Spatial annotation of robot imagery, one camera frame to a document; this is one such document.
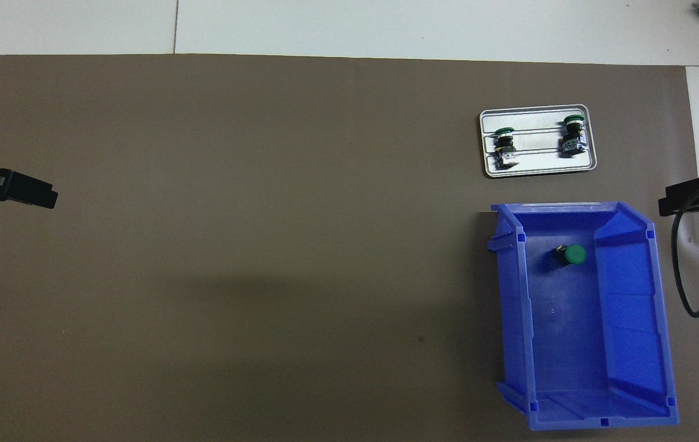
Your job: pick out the green push button switch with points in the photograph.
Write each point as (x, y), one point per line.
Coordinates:
(575, 254)
(572, 144)
(504, 147)

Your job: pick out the grey metal tray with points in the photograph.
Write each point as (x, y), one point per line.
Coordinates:
(539, 167)

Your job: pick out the blue plastic storage bin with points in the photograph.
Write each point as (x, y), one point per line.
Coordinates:
(570, 344)

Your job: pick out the brown table mat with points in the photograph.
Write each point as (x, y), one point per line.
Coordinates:
(263, 307)

